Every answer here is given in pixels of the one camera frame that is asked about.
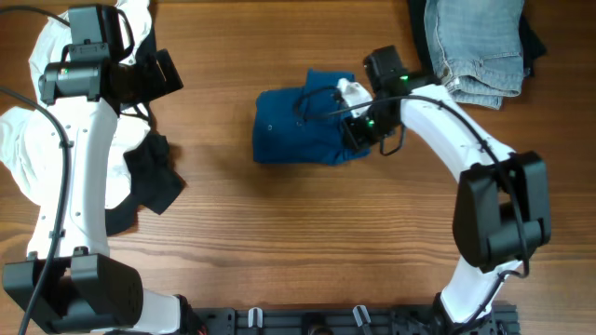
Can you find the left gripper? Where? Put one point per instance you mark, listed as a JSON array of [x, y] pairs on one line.
[[156, 87]]

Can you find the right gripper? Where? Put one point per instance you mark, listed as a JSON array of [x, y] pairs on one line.
[[357, 137]]

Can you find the blue t-shirt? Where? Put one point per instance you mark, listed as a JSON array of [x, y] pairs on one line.
[[291, 125]]

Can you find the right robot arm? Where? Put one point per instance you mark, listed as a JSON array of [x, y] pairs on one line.
[[502, 211]]

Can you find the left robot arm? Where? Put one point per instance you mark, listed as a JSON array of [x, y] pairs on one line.
[[94, 69]]

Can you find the black garment under pile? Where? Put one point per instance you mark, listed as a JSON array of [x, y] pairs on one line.
[[154, 184]]

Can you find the folded light blue jeans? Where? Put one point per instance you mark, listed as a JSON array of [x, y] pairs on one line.
[[475, 48]]

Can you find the white shirt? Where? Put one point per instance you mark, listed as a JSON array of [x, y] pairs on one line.
[[26, 136]]

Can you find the black folded garment under jeans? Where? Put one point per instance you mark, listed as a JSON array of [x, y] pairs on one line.
[[533, 48]]

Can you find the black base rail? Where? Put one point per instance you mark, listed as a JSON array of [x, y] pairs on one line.
[[359, 320]]

